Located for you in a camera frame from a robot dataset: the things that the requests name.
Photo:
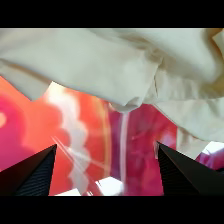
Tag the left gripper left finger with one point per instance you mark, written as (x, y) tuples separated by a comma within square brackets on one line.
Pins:
[(30, 178)]

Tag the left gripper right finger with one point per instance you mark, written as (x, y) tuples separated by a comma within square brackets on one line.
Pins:
[(186, 176)]

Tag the cream shirt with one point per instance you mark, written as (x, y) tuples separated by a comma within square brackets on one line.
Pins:
[(110, 63)]

